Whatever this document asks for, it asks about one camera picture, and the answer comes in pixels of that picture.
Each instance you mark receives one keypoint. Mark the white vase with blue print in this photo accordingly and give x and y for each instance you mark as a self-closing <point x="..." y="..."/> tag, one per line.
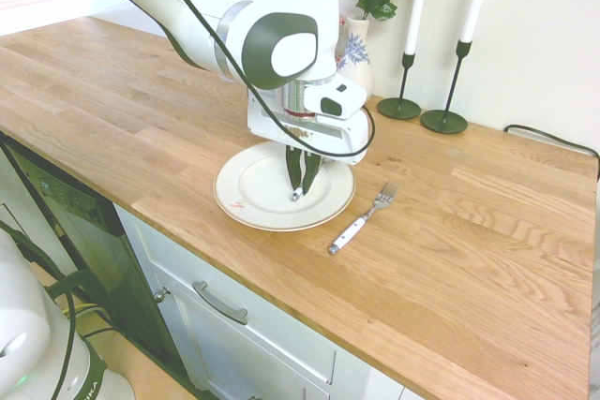
<point x="360" y="74"/>

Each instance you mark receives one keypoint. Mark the short black candle holder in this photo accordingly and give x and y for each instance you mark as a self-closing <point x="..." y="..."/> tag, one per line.
<point x="398" y="108"/>

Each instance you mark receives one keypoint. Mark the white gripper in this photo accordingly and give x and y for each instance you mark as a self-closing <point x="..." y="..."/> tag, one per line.
<point x="349" y="135"/>

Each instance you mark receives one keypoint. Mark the white plate with gold rim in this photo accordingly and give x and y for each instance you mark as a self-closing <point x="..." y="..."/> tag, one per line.
<point x="262" y="184"/>

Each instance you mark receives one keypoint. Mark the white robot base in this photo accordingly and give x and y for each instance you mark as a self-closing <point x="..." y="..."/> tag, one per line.
<point x="23" y="315"/>

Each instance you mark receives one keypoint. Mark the tall black candle holder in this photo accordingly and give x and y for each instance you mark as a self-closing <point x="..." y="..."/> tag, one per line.
<point x="444" y="121"/>

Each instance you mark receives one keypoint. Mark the black dishwasher front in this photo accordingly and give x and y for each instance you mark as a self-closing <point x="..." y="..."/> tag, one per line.
<point x="94" y="241"/>

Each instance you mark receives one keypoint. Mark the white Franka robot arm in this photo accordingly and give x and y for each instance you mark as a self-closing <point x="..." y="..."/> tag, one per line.
<point x="290" y="11"/>

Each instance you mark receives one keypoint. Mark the silver cabinet knob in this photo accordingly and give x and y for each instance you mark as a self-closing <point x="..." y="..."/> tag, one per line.
<point x="161" y="295"/>

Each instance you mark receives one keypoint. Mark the white drawer front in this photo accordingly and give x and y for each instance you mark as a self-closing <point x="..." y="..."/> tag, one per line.
<point x="262" y="344"/>

